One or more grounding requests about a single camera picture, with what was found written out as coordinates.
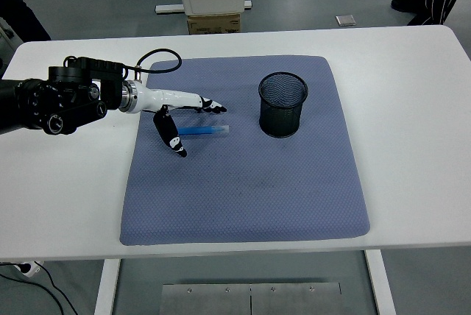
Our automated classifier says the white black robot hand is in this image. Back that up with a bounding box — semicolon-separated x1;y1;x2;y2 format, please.
131;81;228;159

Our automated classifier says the blue marker with clear cap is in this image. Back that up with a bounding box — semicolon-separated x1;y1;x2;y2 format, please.
177;124;231;136

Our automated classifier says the black mesh pen holder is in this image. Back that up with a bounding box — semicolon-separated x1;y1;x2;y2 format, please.
258;71;309;138

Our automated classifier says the brown cardboard box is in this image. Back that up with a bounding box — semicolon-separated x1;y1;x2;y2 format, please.
187;13;242;35

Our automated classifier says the white base bar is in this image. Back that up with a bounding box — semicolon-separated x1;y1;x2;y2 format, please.
155;0;253;14

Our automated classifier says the blue-grey textured mat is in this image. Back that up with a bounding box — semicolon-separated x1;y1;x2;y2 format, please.
120;54;372;247

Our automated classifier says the person in dark trousers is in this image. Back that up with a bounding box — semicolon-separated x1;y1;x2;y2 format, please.
0;0;52;42

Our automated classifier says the white table leg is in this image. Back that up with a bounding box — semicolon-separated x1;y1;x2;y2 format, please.
364;250;397;315
93;258;121;315

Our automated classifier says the small grey floor plate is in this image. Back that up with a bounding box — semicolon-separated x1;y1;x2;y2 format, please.
335;14;358;27

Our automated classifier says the white power strip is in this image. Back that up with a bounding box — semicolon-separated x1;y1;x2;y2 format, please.
14;260;45;277

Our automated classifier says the black floor cable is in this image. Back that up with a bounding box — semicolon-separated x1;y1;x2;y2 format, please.
0;261;80;315

